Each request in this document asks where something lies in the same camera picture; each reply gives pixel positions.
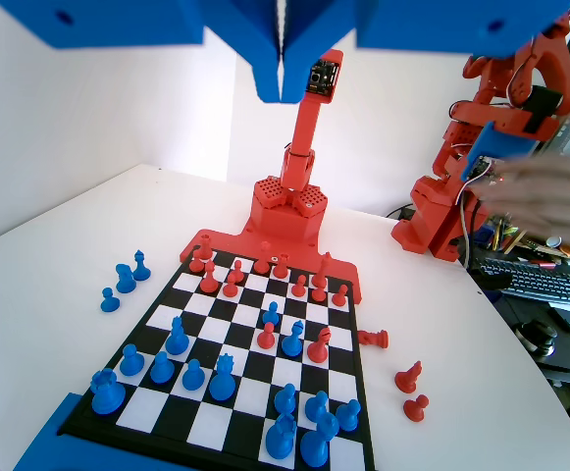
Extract red chess queen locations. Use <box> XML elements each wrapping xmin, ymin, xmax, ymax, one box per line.
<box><xmin>253</xmin><ymin>240</ymin><xmax>272</xmax><ymax>275</ymax></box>

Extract captured blue chess pieces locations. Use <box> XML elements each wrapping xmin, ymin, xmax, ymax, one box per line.
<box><xmin>131</xmin><ymin>248</ymin><xmax>152</xmax><ymax>283</ymax></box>

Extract red chess knight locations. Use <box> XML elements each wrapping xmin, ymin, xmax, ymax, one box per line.
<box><xmin>394</xmin><ymin>360</ymin><xmax>423</xmax><ymax>394</ymax></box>
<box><xmin>356</xmin><ymin>329</ymin><xmax>390</xmax><ymax>349</ymax></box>

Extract blue chess rook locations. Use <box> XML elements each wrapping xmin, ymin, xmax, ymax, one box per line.
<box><xmin>90</xmin><ymin>368</ymin><xmax>127</xmax><ymax>415</ymax></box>
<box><xmin>265</xmin><ymin>413</ymin><xmax>298</xmax><ymax>461</ymax></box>

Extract person's hand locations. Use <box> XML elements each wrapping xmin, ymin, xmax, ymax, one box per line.
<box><xmin>478</xmin><ymin>151</ymin><xmax>570</xmax><ymax>259</ymax></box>

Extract blue controller board holder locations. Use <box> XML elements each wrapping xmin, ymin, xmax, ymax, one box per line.
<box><xmin>459</xmin><ymin>121</ymin><xmax>511</xmax><ymax>197</ymax></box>

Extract black computer keyboard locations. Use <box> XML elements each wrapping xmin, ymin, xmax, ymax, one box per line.
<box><xmin>478</xmin><ymin>254</ymin><xmax>570</xmax><ymax>308</ymax></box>

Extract black and white chessboard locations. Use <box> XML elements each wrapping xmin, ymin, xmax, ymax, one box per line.
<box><xmin>57</xmin><ymin>247</ymin><xmax>377</xmax><ymax>471</ymax></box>

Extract black computer mouse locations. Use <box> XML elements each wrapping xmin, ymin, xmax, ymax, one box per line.
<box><xmin>519</xmin><ymin>319</ymin><xmax>558</xmax><ymax>358</ymax></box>

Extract black camera module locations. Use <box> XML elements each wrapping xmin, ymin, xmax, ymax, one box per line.
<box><xmin>305</xmin><ymin>57</ymin><xmax>340</xmax><ymax>97</ymax></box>

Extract blue arm base plate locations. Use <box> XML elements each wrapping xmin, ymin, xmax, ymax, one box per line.
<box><xmin>12</xmin><ymin>391</ymin><xmax>197</xmax><ymax>471</ymax></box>

